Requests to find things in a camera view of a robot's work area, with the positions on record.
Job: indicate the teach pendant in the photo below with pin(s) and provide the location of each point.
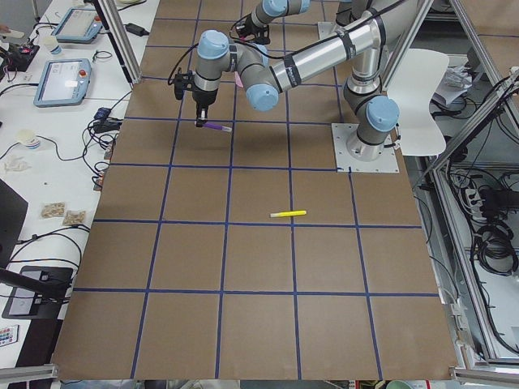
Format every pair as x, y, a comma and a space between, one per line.
78, 25
63, 83

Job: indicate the black power adapter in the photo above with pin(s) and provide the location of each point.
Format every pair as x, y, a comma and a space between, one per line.
136, 29

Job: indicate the white power strip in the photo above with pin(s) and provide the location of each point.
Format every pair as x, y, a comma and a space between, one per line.
472, 198

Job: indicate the near teach pendant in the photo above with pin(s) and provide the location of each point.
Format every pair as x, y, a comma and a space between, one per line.
63, 83

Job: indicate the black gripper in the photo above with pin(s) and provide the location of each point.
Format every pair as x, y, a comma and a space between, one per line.
246, 29
202, 98

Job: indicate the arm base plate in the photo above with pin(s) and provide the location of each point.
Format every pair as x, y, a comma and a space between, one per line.
327, 30
354, 156

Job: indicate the purple marker pen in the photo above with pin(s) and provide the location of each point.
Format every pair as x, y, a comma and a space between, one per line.
218, 127

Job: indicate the snack bag right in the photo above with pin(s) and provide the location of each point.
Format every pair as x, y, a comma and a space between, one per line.
72, 217

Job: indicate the yellow marker pen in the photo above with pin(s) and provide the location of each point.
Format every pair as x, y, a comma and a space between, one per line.
288, 214

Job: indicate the crumpled white tissue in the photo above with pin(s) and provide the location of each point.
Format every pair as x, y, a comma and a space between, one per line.
15, 164

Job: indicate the white paper cup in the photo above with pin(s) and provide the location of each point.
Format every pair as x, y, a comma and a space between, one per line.
52, 44

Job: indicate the remote control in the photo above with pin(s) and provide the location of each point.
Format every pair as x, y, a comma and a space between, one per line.
9, 335

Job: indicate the white plastic chair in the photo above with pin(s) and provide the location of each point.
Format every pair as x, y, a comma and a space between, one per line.
412, 88

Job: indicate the pink mesh cup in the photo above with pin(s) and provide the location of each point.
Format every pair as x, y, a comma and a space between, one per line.
238, 80

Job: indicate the blue usb hub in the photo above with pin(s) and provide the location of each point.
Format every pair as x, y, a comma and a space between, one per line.
102, 113

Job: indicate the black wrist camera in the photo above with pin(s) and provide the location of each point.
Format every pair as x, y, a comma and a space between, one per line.
182, 82

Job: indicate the aluminium frame post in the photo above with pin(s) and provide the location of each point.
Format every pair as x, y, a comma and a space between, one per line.
117, 34

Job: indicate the black monitor stand base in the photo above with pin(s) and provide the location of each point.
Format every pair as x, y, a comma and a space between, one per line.
37, 292

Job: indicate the far teach pendant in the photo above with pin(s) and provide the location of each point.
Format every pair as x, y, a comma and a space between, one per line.
78, 25

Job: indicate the snack bag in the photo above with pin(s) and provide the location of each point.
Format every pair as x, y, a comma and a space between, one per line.
72, 217
53, 210

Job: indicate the snack bag left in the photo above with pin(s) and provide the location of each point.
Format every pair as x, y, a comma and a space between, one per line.
53, 210

